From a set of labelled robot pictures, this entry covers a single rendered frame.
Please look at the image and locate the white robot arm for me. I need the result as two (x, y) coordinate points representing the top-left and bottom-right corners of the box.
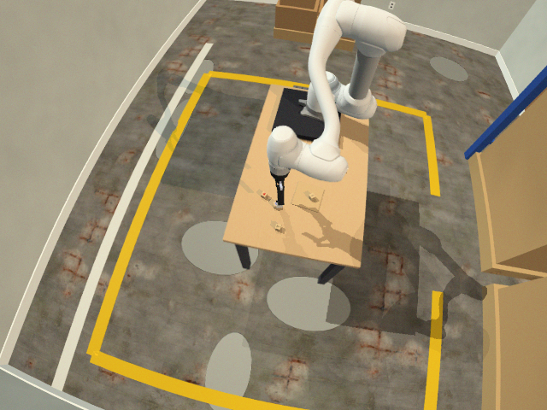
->
(267, 0), (407, 182)

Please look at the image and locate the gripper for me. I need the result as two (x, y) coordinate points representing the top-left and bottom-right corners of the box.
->
(270, 172), (289, 208)

